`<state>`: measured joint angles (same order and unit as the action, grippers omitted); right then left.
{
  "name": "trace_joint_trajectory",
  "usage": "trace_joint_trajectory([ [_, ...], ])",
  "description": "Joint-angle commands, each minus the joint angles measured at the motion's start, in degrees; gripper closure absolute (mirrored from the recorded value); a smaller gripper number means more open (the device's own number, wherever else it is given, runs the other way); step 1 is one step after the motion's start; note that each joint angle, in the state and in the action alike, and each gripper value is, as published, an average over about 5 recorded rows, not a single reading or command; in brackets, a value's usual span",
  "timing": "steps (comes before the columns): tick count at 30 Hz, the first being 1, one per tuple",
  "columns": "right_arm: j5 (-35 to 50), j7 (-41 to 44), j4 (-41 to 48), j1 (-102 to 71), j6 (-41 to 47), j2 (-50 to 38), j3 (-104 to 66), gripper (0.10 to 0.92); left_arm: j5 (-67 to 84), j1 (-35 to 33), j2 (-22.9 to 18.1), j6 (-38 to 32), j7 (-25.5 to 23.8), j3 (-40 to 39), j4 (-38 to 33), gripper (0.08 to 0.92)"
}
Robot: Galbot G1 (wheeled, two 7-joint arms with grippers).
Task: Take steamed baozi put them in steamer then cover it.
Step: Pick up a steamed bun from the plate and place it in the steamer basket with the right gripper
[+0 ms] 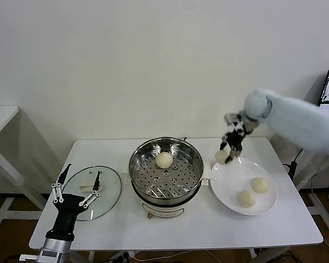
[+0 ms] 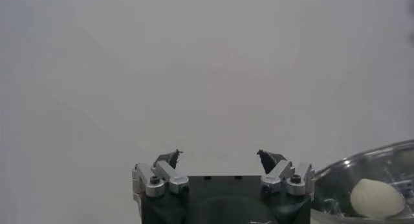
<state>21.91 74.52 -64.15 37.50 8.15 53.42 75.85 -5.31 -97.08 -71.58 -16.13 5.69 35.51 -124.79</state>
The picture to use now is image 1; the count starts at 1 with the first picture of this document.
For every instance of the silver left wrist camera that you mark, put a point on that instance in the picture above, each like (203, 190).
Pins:
(27, 257)

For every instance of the round glass pot lid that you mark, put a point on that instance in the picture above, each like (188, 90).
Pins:
(109, 180)

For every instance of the empty white side table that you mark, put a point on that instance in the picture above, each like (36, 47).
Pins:
(2, 115)

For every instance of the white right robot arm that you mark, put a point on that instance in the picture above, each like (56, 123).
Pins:
(296, 123)

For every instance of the white steamed baozi bun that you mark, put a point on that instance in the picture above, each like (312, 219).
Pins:
(221, 157)
(260, 185)
(246, 199)
(164, 160)

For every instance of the white power strip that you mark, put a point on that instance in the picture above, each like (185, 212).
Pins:
(120, 257)

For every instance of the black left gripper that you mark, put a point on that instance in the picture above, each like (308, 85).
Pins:
(67, 211)

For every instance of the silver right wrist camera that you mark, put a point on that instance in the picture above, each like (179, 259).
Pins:
(230, 117)

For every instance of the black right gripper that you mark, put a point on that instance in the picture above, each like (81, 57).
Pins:
(237, 134)

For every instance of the stainless steel steamer basket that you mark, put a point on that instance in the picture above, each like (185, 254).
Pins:
(164, 180)

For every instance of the white side table with laptop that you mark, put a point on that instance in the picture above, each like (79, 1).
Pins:
(322, 212)

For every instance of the white round plate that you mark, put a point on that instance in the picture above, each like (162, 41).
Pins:
(224, 191)

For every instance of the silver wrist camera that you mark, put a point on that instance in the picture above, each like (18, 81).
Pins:
(27, 257)
(230, 117)

